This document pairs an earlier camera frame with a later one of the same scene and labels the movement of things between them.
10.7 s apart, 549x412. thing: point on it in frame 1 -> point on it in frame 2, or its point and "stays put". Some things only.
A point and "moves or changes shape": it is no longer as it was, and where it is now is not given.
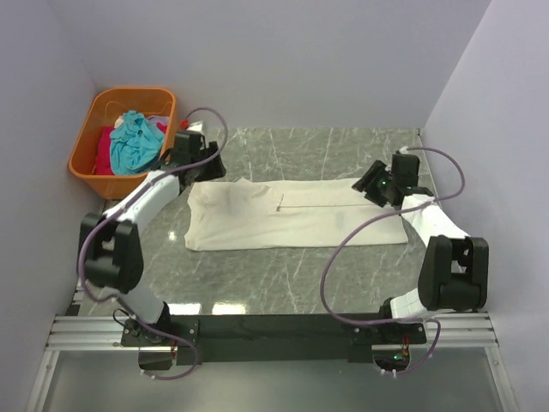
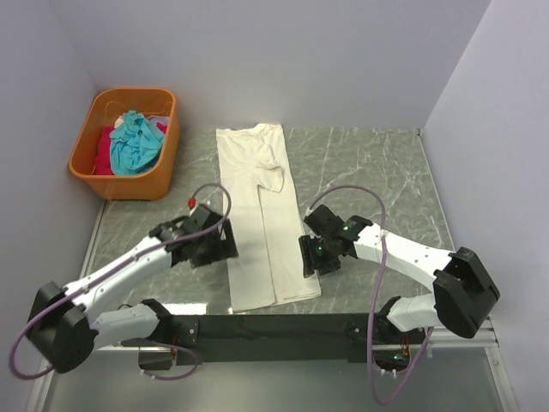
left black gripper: [211, 163] -> [224, 242]
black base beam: [268, 337] stays put
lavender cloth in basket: [155, 119] stays put
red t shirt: [104, 162] stays put
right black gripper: [370, 182] -> [311, 255]
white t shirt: [248, 214] moves or changes shape
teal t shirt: [135, 144] stays put
